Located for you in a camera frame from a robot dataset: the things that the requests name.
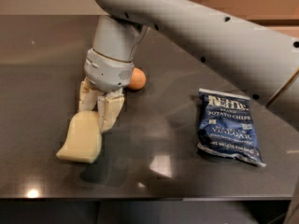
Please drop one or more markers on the yellow sponge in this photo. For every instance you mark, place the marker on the yellow sponge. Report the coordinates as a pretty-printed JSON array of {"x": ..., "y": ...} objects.
[{"x": 83, "y": 140}]

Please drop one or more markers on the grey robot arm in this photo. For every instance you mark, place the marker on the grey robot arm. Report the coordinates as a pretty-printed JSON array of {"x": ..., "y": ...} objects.
[{"x": 260, "y": 61}]

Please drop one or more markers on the orange ball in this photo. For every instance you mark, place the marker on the orange ball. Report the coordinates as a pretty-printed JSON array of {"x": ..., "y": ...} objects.
[{"x": 138, "y": 80}]

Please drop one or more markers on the blue potato chip bag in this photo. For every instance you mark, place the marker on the blue potato chip bag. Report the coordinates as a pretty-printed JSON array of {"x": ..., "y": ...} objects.
[{"x": 226, "y": 127}]

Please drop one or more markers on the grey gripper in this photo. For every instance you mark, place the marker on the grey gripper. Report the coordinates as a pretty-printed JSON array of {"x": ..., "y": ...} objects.
[{"x": 107, "y": 73}]

